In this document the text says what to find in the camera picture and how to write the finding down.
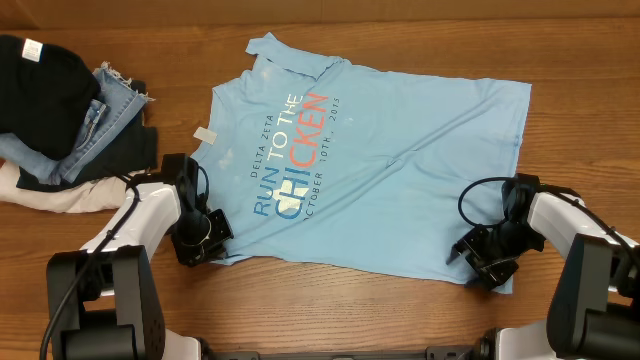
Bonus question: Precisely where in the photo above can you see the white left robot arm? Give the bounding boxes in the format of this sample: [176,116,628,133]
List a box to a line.
[39,153,233,359]

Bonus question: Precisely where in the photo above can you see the blue denim jeans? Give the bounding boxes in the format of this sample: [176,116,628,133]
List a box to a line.
[1,61,152,185]

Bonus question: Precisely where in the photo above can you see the dark navy folded garment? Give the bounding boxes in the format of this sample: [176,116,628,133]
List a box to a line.
[17,81,158,192]

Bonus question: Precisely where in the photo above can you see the black folded garment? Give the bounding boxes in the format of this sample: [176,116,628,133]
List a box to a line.
[1,35,100,160]

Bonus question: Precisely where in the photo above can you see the beige folded cloth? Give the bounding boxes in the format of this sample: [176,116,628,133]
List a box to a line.
[1,161,126,214]

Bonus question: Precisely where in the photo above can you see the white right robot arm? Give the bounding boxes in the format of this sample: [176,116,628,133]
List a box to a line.
[426,174,639,359]

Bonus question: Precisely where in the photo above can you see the light blue printed t-shirt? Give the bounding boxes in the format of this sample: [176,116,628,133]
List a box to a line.
[194,34,532,284]

